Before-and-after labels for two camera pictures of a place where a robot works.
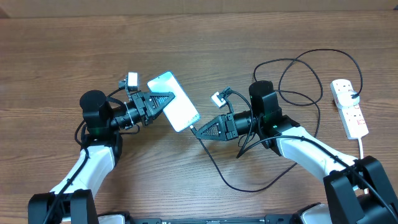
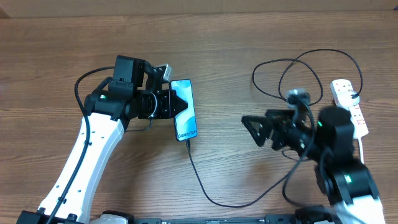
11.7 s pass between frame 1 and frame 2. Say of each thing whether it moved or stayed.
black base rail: stayed
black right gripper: moved
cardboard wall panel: stayed
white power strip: stayed
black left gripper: moved
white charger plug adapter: stayed
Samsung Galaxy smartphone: moved
